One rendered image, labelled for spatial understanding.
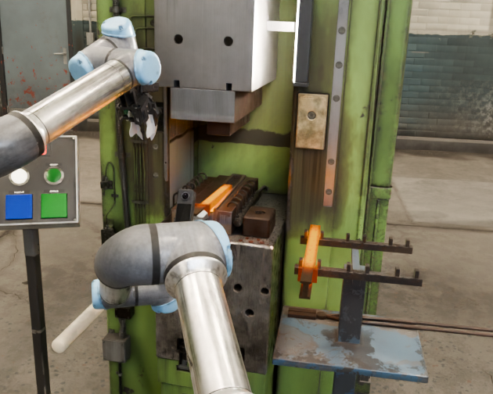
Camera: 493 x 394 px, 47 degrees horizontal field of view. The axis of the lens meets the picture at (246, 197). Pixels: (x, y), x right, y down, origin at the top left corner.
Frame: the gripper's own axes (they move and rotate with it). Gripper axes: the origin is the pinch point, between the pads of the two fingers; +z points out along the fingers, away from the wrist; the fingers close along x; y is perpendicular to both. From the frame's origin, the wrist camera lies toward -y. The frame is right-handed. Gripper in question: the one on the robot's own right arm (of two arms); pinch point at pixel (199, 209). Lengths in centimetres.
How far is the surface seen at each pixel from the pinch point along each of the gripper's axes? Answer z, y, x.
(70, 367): 54, 100, -78
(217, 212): 8.9, 3.1, 2.9
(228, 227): 9.0, 7.6, 6.8
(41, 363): 0, 62, -57
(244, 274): 3.2, 20.6, 13.5
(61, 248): 180, 96, -154
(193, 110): 8.3, -28.4, -4.7
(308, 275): -33.3, 2.5, 36.4
